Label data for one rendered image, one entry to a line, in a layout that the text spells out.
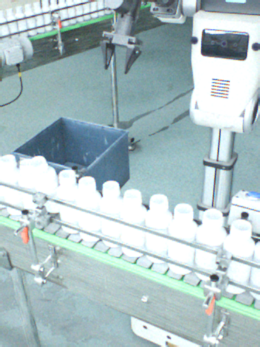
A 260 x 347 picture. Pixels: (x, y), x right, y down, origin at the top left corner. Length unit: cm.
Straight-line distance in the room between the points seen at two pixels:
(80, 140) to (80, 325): 89
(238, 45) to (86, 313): 143
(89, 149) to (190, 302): 95
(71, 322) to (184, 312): 122
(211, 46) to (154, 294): 78
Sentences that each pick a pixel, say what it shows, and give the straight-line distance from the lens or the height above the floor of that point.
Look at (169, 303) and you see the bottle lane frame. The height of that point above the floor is 93.
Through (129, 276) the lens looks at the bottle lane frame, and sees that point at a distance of 104.
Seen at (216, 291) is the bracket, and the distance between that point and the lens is 86.
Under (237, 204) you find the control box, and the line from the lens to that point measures 102.
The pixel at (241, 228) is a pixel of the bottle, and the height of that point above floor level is 115.
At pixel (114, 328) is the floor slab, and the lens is 216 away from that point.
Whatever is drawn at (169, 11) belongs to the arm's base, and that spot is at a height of 137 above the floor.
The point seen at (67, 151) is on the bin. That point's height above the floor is 79.
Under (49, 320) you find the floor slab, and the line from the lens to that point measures 223.
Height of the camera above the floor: 173
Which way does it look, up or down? 34 degrees down
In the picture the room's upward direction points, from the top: 3 degrees counter-clockwise
